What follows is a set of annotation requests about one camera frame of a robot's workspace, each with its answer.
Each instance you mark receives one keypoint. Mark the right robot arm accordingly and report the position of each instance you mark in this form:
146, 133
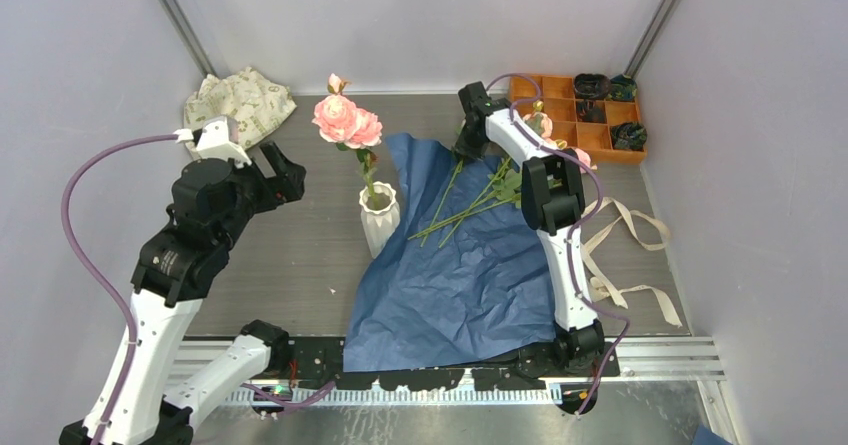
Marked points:
552, 204

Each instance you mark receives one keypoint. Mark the metal corner rail right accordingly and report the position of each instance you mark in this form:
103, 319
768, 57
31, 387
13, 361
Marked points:
660, 17

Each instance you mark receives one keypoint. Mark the metal corner rail left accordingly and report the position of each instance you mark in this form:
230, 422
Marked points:
185, 31

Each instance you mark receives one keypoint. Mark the white ribbed vase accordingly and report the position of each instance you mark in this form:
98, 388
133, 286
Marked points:
379, 217

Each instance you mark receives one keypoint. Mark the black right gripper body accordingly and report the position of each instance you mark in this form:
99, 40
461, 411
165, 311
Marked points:
470, 146

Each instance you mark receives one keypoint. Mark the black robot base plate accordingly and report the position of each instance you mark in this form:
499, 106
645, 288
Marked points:
315, 360

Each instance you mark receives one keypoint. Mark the wooden compartment tray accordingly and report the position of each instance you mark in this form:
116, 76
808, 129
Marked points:
560, 104

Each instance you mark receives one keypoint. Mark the pink flower stem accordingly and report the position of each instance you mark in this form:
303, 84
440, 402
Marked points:
348, 127
456, 171
503, 188

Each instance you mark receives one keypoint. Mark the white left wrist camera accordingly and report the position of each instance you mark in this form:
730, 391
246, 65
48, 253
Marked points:
216, 139

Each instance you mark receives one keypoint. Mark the dark rolled fabric item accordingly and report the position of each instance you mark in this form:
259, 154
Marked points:
628, 136
591, 111
623, 88
588, 86

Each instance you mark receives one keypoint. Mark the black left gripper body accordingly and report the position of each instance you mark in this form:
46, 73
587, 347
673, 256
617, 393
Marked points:
258, 193

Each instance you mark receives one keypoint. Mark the blue wrapping paper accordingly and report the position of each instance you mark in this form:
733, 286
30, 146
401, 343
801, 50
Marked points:
485, 292

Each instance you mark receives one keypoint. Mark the metal corner rail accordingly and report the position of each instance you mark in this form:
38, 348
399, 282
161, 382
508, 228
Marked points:
185, 31
660, 17

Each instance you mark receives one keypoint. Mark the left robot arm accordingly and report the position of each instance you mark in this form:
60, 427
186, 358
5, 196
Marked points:
213, 200

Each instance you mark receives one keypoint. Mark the patterned cream cloth bag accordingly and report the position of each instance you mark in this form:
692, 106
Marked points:
256, 104

